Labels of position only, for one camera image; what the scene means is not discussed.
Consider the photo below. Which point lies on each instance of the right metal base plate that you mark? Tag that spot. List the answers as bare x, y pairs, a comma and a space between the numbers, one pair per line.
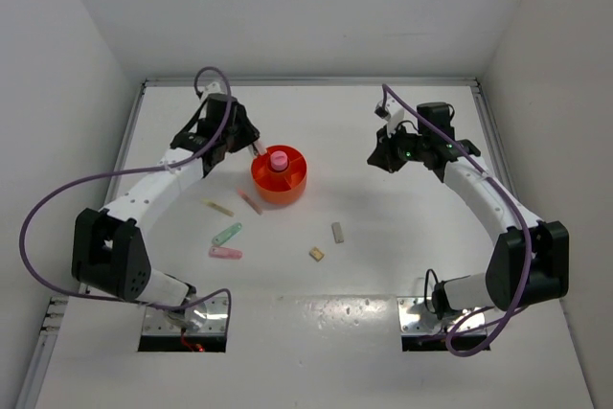
416, 321

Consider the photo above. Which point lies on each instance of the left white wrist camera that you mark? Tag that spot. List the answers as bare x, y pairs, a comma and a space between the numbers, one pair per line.
209, 89

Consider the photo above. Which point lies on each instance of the pink thin pencil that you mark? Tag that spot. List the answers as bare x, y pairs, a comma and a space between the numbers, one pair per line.
250, 202

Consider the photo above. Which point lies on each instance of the pink highlighter pen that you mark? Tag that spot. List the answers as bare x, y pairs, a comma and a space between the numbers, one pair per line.
224, 253

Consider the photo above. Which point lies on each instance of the metal base plate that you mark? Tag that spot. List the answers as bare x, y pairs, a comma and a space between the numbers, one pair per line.
416, 321
206, 319

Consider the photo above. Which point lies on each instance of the green highlighter pen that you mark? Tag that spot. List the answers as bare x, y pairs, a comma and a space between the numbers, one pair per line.
226, 234

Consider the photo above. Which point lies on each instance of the white black stapler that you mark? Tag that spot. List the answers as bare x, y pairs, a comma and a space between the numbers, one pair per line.
258, 149

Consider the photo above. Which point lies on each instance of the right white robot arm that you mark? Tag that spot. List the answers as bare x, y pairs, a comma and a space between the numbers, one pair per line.
530, 256

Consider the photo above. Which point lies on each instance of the yellow beige stick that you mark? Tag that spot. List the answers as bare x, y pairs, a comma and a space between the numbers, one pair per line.
218, 208

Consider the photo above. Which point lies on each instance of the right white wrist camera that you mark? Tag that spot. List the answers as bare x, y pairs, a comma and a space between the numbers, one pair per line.
392, 119

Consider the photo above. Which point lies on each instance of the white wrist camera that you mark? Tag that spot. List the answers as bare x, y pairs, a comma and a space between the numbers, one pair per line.
392, 119
209, 89

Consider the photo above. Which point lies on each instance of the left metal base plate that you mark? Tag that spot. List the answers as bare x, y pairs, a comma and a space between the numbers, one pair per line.
206, 319

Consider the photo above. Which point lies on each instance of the orange round organizer container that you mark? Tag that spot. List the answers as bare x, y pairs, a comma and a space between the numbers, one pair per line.
280, 188

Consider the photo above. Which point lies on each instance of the grey eraser block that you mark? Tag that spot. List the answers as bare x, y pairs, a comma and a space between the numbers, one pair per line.
337, 232

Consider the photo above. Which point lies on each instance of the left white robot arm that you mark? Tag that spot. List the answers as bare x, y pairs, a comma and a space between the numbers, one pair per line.
109, 247

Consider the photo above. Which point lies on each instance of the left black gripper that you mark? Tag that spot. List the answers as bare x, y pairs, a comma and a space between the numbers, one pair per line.
249, 132

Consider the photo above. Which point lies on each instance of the pink glue bottle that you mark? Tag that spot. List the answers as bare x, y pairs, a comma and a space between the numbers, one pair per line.
278, 161

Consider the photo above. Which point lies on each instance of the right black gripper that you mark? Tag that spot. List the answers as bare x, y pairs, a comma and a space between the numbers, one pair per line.
383, 155

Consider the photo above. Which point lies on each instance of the small tan sharpener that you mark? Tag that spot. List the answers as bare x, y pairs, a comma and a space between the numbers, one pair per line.
316, 253

